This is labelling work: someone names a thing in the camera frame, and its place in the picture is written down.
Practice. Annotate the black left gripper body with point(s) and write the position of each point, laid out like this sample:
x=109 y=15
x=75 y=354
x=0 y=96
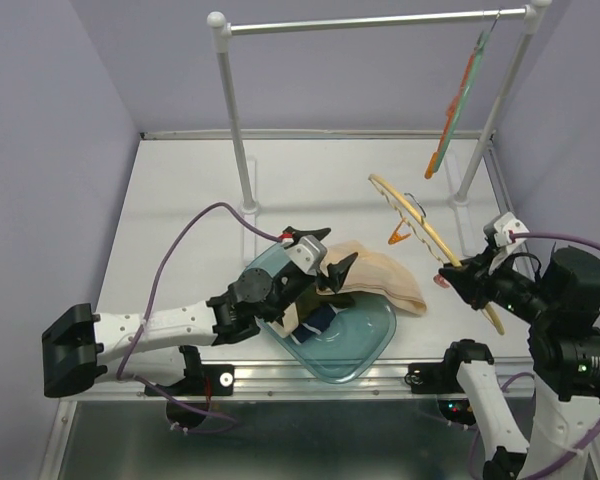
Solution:
x=289 y=290

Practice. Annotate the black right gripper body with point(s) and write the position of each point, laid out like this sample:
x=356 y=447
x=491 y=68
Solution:
x=514 y=289

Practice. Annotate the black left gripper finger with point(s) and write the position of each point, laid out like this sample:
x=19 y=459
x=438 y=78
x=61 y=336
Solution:
x=296 y=234
x=337 y=272

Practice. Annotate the beige underwear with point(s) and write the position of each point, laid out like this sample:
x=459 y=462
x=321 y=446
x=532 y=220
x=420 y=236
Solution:
x=377 y=273

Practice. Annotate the navy blue underwear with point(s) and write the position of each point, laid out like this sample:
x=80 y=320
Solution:
x=315 y=324

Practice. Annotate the yellow clip hanger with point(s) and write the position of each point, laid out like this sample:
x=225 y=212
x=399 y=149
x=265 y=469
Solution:
x=413 y=217

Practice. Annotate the green clip hanger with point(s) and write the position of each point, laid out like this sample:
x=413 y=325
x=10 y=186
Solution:
x=457 y=105

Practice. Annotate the olive green underwear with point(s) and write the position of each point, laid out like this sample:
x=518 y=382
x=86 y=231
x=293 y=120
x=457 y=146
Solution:
x=311 y=300

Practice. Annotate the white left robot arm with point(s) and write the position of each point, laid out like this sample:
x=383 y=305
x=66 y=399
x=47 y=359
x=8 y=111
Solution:
x=82 y=347

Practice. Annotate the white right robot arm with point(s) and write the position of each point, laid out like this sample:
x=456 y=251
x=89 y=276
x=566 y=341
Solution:
x=560 y=307

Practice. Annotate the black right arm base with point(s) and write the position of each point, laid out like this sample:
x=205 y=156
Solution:
x=433 y=379

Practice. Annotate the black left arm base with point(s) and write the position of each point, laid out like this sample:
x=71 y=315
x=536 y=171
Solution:
x=189 y=402

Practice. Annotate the translucent blue plastic basin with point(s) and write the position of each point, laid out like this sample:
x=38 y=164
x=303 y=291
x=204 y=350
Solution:
x=354 y=340

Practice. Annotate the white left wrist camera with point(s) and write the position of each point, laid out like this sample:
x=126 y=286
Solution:
x=307 y=253

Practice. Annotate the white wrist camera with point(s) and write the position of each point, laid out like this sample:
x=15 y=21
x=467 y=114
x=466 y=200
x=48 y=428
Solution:
x=498 y=235
x=307 y=253

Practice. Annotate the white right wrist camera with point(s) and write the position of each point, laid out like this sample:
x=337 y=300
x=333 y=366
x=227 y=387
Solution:
x=498 y=235

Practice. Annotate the aluminium mounting rail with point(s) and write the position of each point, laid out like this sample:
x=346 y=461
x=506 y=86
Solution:
x=289 y=380

